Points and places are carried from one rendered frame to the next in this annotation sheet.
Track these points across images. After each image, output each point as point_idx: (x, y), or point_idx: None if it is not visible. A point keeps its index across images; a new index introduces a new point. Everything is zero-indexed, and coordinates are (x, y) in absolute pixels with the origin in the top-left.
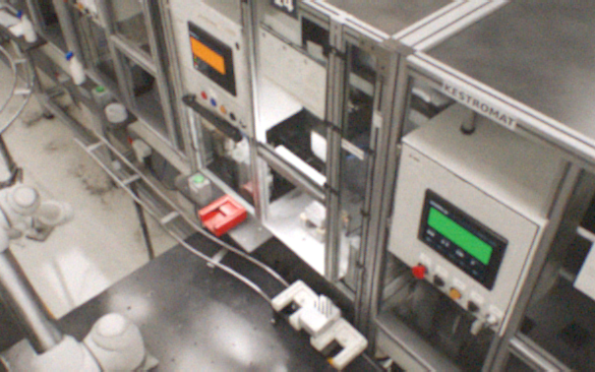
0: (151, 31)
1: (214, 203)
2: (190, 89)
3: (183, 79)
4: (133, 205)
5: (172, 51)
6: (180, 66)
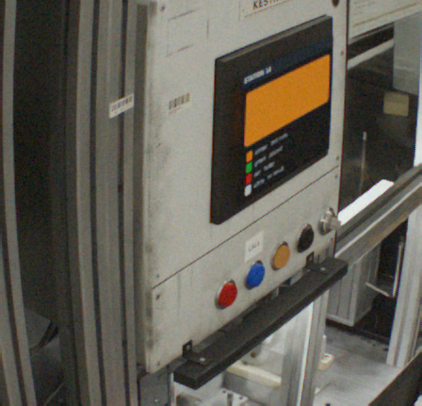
0: (23, 324)
1: None
2: (172, 347)
3: (135, 356)
4: None
5: (105, 296)
6: (130, 317)
